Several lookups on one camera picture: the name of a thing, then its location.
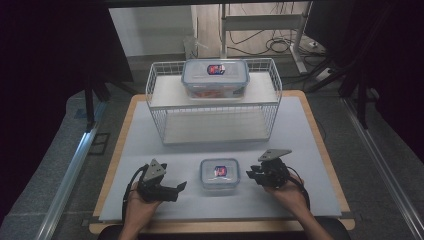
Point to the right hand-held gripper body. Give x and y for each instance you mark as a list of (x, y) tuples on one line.
[(275, 173)]

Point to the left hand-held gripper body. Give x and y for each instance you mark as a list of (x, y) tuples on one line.
[(153, 173)]

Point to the small clear plastic container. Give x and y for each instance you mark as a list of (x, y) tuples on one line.
[(208, 176)]

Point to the large clear plastic container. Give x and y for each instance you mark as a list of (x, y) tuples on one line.
[(200, 78)]

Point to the person's right hand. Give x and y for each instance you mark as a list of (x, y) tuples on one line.
[(288, 196)]

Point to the person's left hand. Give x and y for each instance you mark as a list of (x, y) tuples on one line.
[(141, 208)]

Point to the white table mat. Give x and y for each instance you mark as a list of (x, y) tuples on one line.
[(233, 206)]

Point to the person's dark clothing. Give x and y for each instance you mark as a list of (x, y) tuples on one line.
[(233, 236)]

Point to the black stand legs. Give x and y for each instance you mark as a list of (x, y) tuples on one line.
[(89, 100), (361, 100)]

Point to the clear plastic bag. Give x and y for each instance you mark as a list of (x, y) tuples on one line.
[(192, 46)]

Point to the white panel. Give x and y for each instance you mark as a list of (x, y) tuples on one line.
[(150, 30)]

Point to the black square floor frame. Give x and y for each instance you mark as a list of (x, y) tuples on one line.
[(99, 144)]

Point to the aluminium floor rail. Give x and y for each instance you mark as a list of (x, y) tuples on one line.
[(66, 183), (383, 173)]

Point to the white metal desk frame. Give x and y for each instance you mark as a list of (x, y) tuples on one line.
[(263, 21)]

